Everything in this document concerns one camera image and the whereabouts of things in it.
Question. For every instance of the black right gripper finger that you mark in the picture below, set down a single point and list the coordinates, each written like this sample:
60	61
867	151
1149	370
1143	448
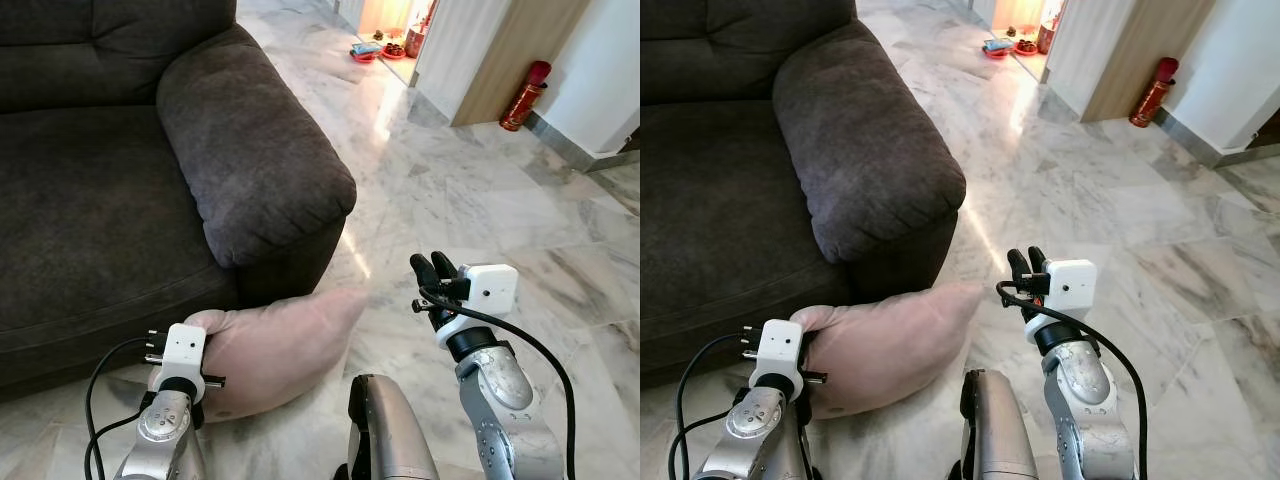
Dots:
445	267
1038	260
1018	268
423	275

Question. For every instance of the pink plush cat-face pillow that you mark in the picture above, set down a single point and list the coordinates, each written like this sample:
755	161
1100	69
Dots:
890	345
280	345

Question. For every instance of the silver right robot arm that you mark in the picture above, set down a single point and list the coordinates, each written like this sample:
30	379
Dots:
505	390
1085	390

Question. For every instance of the dark brown fabric sofa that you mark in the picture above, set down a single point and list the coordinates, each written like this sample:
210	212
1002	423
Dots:
720	200
100	200

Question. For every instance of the silver robot leg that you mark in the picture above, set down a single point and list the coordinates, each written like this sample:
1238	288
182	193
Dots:
1000	430
390	430

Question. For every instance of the red fire extinguisher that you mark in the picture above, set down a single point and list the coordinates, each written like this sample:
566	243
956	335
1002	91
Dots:
1155	95
525	100

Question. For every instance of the red plate with dark fruit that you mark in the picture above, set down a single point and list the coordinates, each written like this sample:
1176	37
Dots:
395	50
1025	47

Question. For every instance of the red plate with blue packet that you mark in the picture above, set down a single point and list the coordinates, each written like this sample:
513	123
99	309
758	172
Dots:
366	52
997	48

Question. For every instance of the white cabinet with wooden side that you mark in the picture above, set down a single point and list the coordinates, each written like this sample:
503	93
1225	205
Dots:
1150	40
520	40

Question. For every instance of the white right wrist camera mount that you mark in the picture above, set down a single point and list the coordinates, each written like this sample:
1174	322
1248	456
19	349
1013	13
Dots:
492	288
1072	285

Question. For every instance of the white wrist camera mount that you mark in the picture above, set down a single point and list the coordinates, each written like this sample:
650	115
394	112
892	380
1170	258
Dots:
185	345
780	345
492	288
1072	285

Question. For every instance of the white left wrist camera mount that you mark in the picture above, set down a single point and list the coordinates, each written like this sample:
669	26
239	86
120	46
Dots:
780	345
185	345

